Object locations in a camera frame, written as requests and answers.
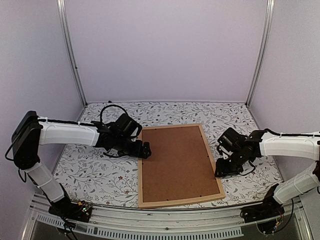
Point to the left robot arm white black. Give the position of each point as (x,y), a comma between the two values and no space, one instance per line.
(34,132)

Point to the left aluminium corner post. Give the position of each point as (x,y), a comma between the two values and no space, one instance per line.
(70,52)

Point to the right aluminium corner post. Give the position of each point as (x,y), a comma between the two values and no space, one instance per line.
(270,4)

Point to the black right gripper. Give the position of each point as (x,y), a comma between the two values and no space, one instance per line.
(223,171)

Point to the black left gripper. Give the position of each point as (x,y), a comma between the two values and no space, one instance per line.
(137,152)

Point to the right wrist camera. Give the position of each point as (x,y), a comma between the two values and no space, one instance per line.
(231,140)

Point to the floral patterned table mat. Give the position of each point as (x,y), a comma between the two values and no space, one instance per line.
(86,173)

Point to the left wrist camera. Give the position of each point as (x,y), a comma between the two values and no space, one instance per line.
(127,127)

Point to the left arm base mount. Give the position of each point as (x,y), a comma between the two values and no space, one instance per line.
(66,209)

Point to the brown backing board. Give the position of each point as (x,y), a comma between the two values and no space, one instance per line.
(175,165)

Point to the aluminium corner post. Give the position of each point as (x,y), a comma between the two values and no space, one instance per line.
(70,52)
(270,4)

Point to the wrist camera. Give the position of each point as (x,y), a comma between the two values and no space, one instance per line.
(231,140)
(127,127)

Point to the light wooden picture frame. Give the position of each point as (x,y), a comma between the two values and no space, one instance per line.
(175,202)

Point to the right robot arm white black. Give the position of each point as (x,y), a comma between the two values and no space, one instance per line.
(297,157)

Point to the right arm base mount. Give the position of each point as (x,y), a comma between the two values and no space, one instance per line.
(267,209)

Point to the aluminium front rail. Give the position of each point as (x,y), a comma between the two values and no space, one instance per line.
(123,223)

